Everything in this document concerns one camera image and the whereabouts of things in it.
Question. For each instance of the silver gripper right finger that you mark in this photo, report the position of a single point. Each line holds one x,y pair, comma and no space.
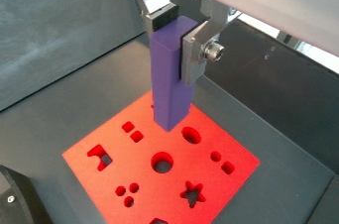
200,45

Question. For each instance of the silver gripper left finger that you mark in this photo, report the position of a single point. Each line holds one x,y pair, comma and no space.
158,13

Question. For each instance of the purple rectangular block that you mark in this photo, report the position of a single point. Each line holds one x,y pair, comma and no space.
172,95

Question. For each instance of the red shape sorter block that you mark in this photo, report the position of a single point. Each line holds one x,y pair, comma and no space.
154,177

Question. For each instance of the black curved holder stand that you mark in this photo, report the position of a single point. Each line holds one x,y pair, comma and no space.
20,204

